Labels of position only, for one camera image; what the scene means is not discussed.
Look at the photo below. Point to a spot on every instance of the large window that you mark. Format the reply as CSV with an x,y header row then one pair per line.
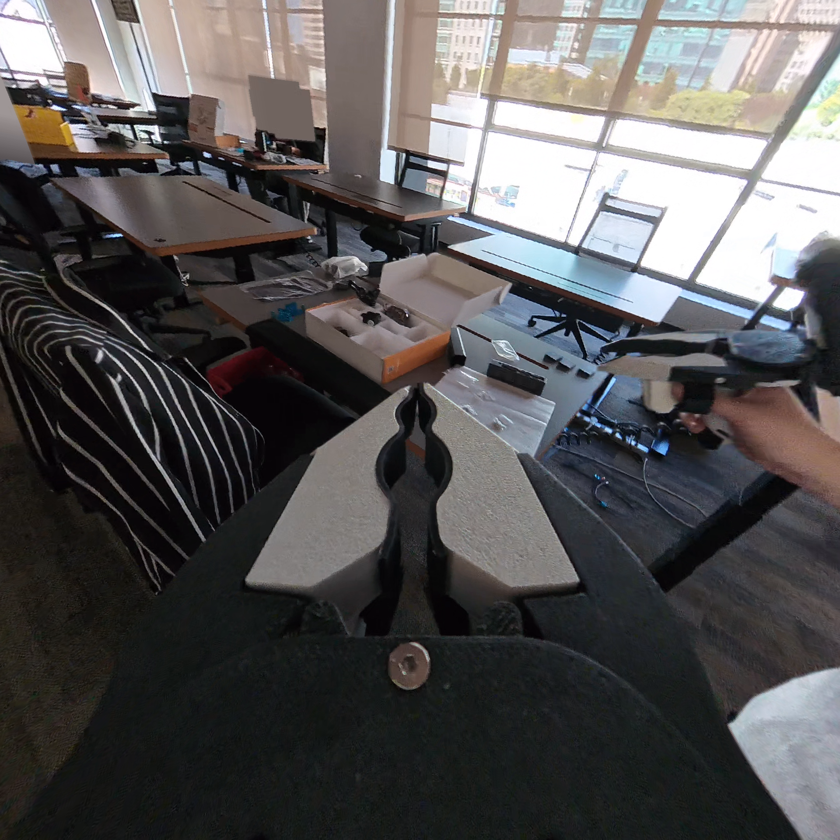
x,y
656,170

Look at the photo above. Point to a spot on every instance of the black white striped cloth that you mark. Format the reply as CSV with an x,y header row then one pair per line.
x,y
131,426

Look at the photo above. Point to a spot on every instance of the instruction sheet with blue brackets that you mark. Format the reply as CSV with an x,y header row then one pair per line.
x,y
525,420

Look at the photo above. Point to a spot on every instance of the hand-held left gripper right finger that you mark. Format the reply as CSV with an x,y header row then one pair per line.
x,y
505,525

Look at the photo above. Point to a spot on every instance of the open orange white box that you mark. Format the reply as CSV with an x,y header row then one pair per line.
x,y
423,275

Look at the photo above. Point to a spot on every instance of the small blue metal parts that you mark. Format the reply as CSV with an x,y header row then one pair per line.
x,y
289,313

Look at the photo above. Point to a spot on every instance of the white crumpled plastic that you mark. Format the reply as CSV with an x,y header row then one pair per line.
x,y
344,266

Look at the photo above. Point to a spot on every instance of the black office chair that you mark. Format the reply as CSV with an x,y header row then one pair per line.
x,y
568,325

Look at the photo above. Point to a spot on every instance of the power strip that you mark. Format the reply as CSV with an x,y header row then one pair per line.
x,y
623,441

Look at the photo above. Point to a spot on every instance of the brown wooden desk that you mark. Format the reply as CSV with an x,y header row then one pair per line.
x,y
374,193
564,275
184,210
98,149

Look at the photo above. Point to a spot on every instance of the yellow box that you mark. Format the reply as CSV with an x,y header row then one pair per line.
x,y
39,124

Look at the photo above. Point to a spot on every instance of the person's white shirt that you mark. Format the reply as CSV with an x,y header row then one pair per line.
x,y
800,754

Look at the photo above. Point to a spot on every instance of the person's right hand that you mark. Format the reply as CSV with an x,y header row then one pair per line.
x,y
768,426

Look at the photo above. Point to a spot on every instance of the dark grey desk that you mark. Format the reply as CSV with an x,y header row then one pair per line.
x,y
571,395

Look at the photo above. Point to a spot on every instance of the flat clear plastic bag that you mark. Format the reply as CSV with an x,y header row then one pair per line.
x,y
289,286

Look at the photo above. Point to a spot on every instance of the beige roller blind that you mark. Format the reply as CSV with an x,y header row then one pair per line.
x,y
426,72

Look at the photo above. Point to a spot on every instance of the black servo motor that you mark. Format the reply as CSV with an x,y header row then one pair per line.
x,y
515,377

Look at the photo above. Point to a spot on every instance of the group of small screw bags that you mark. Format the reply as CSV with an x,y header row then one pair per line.
x,y
484,397

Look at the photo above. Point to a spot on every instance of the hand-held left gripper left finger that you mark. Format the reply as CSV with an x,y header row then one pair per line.
x,y
328,525

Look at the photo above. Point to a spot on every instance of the grey mesh chair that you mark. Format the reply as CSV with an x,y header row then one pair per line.
x,y
623,229

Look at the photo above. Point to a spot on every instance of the red box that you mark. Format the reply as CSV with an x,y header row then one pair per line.
x,y
249,367

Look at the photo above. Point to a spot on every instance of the person's right forearm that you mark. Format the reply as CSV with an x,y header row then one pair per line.
x,y
828,459

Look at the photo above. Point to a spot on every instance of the cardboard box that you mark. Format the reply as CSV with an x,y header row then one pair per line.
x,y
77,82

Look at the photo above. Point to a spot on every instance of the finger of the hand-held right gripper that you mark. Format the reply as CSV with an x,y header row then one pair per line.
x,y
669,344
643,369

